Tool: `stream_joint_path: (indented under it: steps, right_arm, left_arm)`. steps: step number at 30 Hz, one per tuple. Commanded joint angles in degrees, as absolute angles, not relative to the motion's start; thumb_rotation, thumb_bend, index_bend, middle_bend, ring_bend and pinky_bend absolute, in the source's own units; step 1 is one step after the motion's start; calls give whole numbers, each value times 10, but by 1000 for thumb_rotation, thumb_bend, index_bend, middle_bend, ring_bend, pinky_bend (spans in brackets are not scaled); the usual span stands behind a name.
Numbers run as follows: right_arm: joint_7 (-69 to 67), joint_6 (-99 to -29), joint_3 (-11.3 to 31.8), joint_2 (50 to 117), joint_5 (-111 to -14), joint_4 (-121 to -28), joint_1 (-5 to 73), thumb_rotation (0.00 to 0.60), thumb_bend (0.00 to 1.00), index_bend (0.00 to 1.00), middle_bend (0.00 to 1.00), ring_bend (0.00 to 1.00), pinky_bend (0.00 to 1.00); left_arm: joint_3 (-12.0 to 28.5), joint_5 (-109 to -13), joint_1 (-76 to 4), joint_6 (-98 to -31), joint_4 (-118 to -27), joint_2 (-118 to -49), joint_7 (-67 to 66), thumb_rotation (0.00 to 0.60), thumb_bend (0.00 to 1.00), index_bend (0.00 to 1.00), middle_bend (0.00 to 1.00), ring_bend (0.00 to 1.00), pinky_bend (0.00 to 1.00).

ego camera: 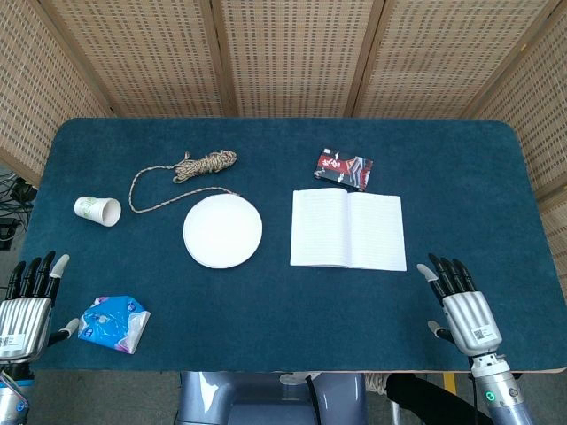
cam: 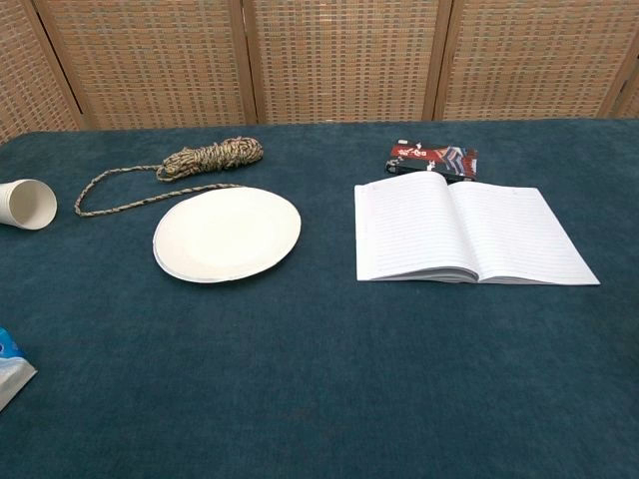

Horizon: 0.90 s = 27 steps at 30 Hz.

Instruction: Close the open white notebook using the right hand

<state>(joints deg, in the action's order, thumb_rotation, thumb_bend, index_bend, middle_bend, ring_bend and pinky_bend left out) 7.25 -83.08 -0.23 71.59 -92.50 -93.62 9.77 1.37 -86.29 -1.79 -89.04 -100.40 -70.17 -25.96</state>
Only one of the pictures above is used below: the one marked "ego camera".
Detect dark teal table mat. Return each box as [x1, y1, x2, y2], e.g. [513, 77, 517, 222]
[21, 117, 567, 373]

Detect black torso cable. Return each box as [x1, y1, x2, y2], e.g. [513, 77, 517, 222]
[305, 375, 321, 425]

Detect black floor cables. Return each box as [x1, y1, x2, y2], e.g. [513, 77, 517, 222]
[0, 170, 39, 251]

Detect woven bamboo folding screen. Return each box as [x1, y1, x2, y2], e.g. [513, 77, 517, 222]
[0, 0, 567, 284]

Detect blue tissue pack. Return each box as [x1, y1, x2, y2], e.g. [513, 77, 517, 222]
[77, 295, 151, 356]

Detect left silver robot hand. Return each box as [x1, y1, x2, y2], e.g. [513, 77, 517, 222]
[0, 251, 81, 360]

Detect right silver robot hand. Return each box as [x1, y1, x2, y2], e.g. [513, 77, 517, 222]
[416, 252, 504, 356]

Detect white paper cup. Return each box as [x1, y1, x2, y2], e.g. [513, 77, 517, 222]
[74, 196, 122, 228]

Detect red black card box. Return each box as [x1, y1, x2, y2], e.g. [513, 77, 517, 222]
[313, 147, 374, 192]

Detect notebook with yellow spine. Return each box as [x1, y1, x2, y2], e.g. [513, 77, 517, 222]
[290, 187, 408, 273]

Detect braided camouflage rope bundle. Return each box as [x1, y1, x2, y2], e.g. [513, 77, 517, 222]
[128, 150, 243, 214]

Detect white paper plate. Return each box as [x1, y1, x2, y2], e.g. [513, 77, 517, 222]
[183, 197, 264, 270]

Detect grey-blue robot torso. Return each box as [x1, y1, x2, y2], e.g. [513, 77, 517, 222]
[176, 370, 369, 425]

